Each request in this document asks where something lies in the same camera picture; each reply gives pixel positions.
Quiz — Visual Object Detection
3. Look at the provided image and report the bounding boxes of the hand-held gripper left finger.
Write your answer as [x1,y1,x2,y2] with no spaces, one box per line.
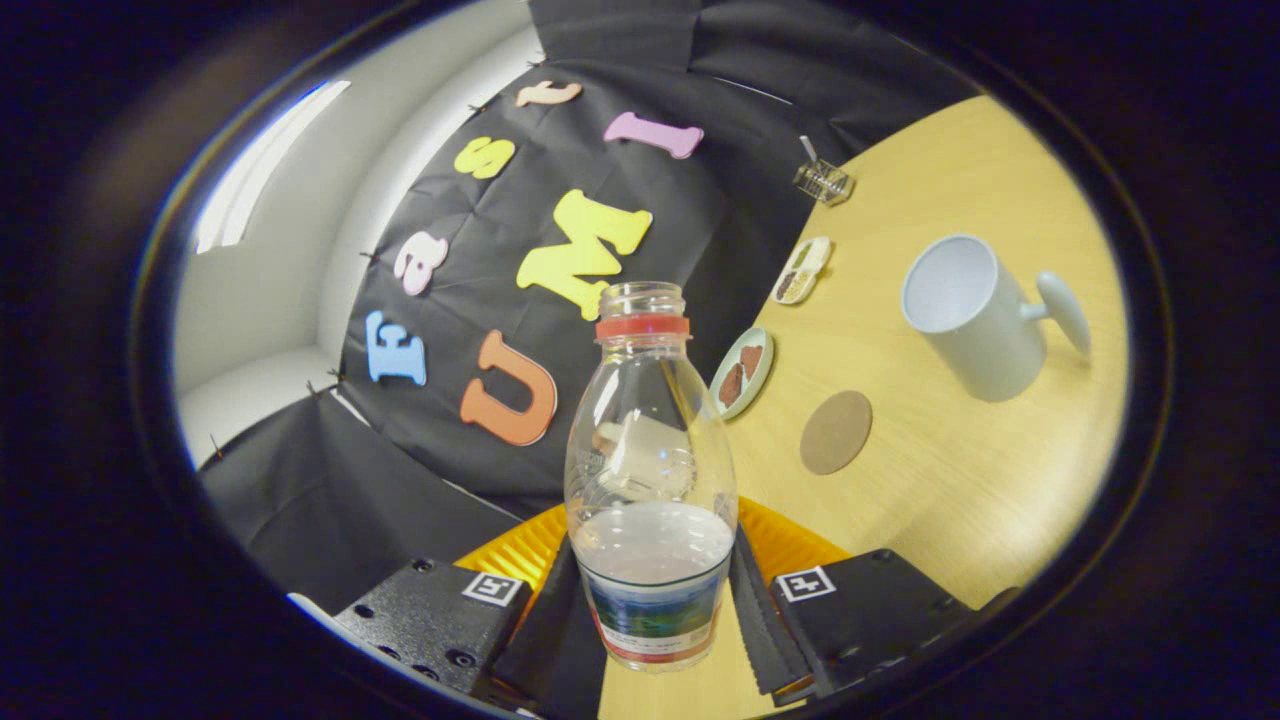
[330,503,609,719]

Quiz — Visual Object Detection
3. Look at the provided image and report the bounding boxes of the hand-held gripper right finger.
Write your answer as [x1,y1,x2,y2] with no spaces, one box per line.
[728,497,1021,706]

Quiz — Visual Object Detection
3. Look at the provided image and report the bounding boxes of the brown round coaster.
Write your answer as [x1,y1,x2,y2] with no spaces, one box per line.
[799,390,874,476]

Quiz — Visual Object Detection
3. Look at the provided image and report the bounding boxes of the clear plastic juice bottle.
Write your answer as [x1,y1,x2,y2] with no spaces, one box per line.
[564,281,739,673]

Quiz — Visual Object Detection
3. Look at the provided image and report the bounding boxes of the light blue cup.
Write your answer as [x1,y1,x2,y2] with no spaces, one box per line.
[900,234,1092,403]

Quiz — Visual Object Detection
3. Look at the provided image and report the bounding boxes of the black backdrop cloth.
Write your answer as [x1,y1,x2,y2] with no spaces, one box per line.
[200,0,981,616]

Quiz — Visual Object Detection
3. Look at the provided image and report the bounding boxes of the wooden table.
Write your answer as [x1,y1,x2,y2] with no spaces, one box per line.
[598,95,1131,720]

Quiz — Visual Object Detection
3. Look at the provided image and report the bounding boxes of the pale green round plate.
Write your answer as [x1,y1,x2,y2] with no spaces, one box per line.
[710,326,776,421]

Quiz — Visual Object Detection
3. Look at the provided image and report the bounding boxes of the white oblong dish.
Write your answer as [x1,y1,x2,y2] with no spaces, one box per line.
[772,236,833,306]

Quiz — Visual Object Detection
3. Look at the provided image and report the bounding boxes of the long ceiling light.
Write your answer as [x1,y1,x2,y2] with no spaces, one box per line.
[195,80,351,254]

